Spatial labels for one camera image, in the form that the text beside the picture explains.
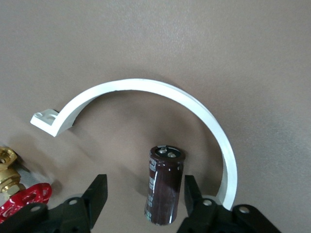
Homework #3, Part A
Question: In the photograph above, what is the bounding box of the brown table cover sheet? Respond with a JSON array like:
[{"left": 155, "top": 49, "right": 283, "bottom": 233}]
[{"left": 0, "top": 0, "right": 311, "bottom": 233}]

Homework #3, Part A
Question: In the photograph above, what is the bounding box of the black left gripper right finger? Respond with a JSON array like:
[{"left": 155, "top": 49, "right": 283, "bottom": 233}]
[{"left": 176, "top": 174, "right": 284, "bottom": 233}]

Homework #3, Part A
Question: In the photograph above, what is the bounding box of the white half-round pipe clamp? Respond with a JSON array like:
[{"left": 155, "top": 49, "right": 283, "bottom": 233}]
[{"left": 30, "top": 78, "right": 238, "bottom": 211}]

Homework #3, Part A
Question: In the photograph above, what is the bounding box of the long dark electrolytic capacitor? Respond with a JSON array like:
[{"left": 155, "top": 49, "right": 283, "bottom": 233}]
[{"left": 143, "top": 145, "right": 187, "bottom": 226}]

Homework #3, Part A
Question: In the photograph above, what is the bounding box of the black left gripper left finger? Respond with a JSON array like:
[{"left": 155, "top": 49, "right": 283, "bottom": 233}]
[{"left": 4, "top": 174, "right": 108, "bottom": 233}]

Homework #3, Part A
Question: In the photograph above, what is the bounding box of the brass valve red handwheel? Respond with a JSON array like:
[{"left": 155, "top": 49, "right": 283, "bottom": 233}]
[{"left": 0, "top": 145, "right": 53, "bottom": 224}]

